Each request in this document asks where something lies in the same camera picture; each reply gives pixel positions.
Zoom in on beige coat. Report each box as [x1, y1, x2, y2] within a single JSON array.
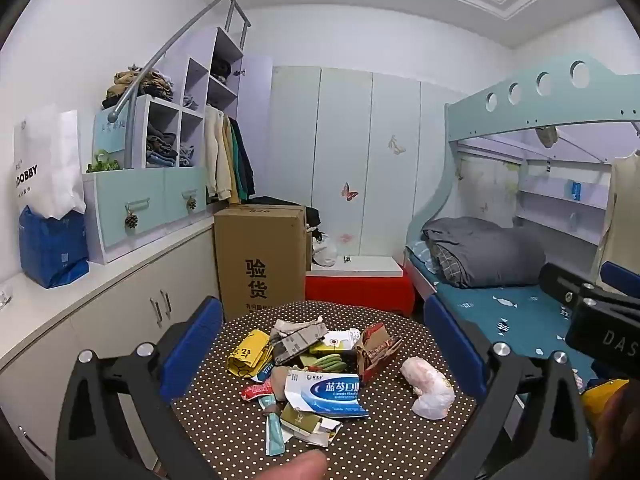
[[590, 150, 640, 281]]

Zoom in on teal sachet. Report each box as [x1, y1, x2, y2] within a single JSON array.
[[260, 394, 291, 457]]

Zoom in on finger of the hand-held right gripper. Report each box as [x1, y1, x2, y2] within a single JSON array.
[[601, 259, 640, 292], [538, 261, 608, 321]]

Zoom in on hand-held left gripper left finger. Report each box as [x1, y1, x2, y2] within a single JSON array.
[[55, 296, 225, 480]]

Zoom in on person's left hand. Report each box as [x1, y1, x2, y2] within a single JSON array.
[[250, 449, 329, 480]]

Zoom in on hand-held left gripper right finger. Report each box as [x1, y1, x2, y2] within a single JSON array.
[[424, 294, 593, 480]]

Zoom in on teal bed sheet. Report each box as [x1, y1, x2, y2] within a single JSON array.
[[405, 240, 601, 381]]

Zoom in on white and pink plastic bag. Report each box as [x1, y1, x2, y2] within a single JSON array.
[[400, 356, 457, 421]]

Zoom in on green packet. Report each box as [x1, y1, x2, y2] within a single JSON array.
[[300, 353, 357, 372]]

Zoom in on grey quilt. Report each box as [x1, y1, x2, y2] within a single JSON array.
[[421, 216, 547, 289]]

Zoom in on dark green jacket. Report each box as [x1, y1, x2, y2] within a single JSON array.
[[229, 115, 257, 201]]

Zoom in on cream hoodie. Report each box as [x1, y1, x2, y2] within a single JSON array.
[[202, 105, 236, 205]]

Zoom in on light blue bunk bed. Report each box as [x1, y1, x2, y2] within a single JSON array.
[[404, 55, 640, 356]]

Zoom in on blue bag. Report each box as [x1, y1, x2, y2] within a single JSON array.
[[19, 205, 91, 290]]

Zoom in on brown torn carton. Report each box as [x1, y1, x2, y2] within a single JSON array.
[[352, 323, 403, 386]]

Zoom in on grey torn carton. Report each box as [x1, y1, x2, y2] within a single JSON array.
[[271, 327, 330, 367]]

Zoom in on yellow garment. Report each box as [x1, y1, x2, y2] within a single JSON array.
[[580, 379, 631, 411]]

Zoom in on metal handrail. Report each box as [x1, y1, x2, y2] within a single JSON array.
[[107, 0, 251, 171]]

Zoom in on red wrapper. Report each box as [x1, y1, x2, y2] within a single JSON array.
[[240, 380, 281, 403]]

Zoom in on white and yellow packet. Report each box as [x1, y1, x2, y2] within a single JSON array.
[[309, 329, 362, 357]]

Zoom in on light blue pillow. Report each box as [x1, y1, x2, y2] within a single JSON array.
[[406, 241, 433, 273]]

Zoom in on brown polka-dot tablecloth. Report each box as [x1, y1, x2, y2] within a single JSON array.
[[170, 301, 478, 480]]

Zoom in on white paper bag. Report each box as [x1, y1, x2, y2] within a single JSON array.
[[13, 105, 88, 221]]

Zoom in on low white cabinet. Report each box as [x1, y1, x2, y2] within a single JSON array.
[[0, 210, 223, 480]]

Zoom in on blue and white medicine box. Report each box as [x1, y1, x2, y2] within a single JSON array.
[[283, 366, 371, 420]]

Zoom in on lilac stair cabinet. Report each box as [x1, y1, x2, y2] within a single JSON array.
[[82, 25, 273, 266]]

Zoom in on beige paper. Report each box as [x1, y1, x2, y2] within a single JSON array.
[[272, 316, 326, 341]]

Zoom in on green plant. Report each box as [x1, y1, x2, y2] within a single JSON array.
[[86, 149, 122, 175]]

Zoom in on white wardrobe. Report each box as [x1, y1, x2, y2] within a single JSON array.
[[267, 64, 468, 261]]

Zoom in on red storage bench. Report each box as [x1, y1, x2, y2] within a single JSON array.
[[305, 255, 416, 318]]

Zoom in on large cardboard box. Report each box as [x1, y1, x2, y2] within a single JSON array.
[[213, 203, 307, 322]]

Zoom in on person's right hand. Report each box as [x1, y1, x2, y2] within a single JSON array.
[[590, 387, 640, 480]]

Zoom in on folded clothes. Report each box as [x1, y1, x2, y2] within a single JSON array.
[[146, 127, 197, 168]]

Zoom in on pile of dark clothes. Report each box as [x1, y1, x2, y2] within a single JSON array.
[[102, 65, 175, 110]]

